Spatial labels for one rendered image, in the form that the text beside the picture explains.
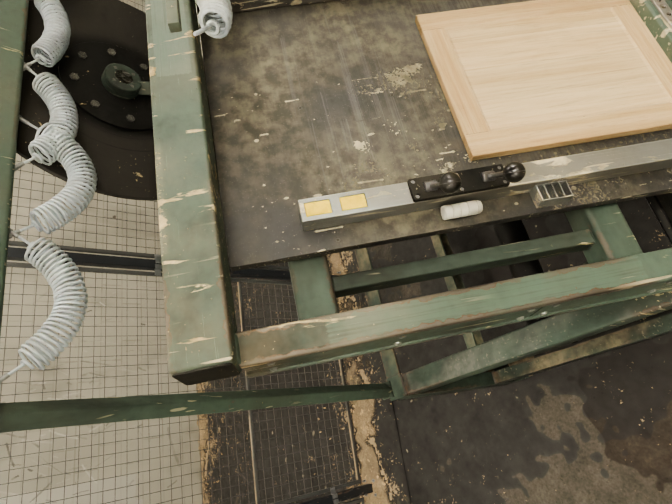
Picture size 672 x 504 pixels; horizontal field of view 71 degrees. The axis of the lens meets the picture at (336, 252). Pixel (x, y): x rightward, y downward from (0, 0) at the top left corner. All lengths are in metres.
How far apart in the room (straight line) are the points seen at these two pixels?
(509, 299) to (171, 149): 0.68
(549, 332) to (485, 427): 1.21
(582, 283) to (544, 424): 1.60
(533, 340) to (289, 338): 0.95
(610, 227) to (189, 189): 0.86
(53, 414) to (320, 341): 0.59
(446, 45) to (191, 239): 0.77
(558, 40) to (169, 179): 0.98
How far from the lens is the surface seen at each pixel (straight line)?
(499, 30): 1.34
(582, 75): 1.31
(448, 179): 0.83
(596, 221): 1.14
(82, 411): 1.17
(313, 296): 0.91
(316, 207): 0.91
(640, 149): 1.20
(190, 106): 1.00
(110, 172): 1.45
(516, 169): 0.88
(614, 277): 0.99
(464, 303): 0.85
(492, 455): 2.68
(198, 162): 0.92
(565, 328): 1.53
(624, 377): 2.32
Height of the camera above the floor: 2.17
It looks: 38 degrees down
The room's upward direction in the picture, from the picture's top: 83 degrees counter-clockwise
